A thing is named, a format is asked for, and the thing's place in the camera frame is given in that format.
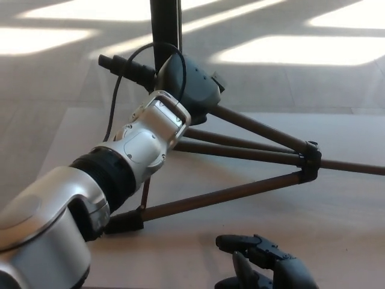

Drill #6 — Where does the bronze and black camera tripod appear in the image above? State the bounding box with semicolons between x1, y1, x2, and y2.
98;54;385;235

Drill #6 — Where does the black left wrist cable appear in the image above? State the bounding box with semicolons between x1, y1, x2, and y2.
103;42;188;142

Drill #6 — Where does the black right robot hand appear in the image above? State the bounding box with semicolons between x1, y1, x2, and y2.
214;234;319;289

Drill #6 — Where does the black upright stand post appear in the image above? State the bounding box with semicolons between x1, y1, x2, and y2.
150;0;183;74

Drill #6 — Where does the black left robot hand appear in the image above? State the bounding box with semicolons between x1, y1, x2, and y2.
154;54;227;126

